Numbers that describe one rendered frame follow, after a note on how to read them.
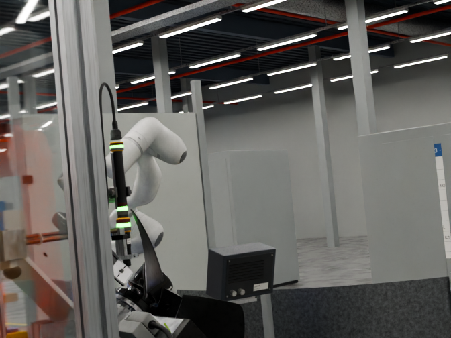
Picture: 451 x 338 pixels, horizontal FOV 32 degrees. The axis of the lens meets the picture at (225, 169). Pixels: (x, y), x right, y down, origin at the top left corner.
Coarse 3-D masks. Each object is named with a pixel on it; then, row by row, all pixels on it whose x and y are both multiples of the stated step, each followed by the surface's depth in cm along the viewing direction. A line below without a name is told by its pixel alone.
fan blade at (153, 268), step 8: (136, 216) 212; (144, 232) 210; (144, 240) 214; (144, 248) 219; (152, 248) 207; (144, 256) 225; (152, 256) 209; (152, 264) 211; (152, 272) 212; (160, 272) 205; (152, 280) 213; (160, 280) 206
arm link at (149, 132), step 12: (144, 120) 282; (156, 120) 285; (132, 132) 279; (144, 132) 279; (156, 132) 283; (168, 132) 292; (144, 144) 279; (156, 144) 288; (168, 144) 291; (180, 144) 294; (168, 156) 292; (180, 156) 295
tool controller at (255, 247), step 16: (208, 256) 310; (224, 256) 302; (240, 256) 306; (256, 256) 311; (272, 256) 316; (208, 272) 311; (224, 272) 303; (240, 272) 307; (256, 272) 312; (272, 272) 318; (208, 288) 311; (224, 288) 304; (240, 288) 308; (256, 288) 314; (272, 288) 319
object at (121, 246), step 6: (114, 228) 242; (120, 228) 240; (114, 234) 241; (120, 234) 240; (126, 234) 243; (114, 240) 241; (120, 240) 242; (120, 246) 242; (126, 246) 243; (120, 252) 242; (126, 252) 242; (120, 258) 242; (126, 258) 242
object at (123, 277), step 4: (120, 260) 240; (116, 264) 237; (120, 264) 239; (124, 264) 240; (116, 268) 236; (120, 268) 237; (124, 268) 239; (128, 268) 240; (116, 272) 234; (120, 272) 236; (124, 272) 237; (128, 272) 239; (132, 272) 240; (116, 276) 233; (120, 276) 234; (124, 276) 236; (128, 276) 237; (120, 280) 232; (124, 280) 234; (124, 284) 233
